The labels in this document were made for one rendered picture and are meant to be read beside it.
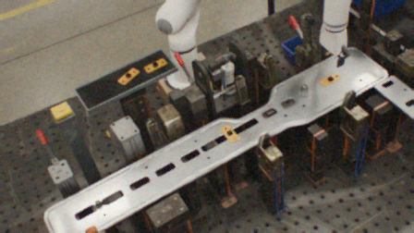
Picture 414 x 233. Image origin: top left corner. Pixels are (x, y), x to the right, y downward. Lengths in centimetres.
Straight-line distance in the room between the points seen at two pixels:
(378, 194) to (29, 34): 301
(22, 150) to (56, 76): 144
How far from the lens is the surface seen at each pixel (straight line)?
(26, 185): 249
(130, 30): 416
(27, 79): 406
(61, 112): 203
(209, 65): 201
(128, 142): 196
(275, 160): 189
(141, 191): 192
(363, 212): 219
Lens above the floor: 255
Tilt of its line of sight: 49 degrees down
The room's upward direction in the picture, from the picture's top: 9 degrees counter-clockwise
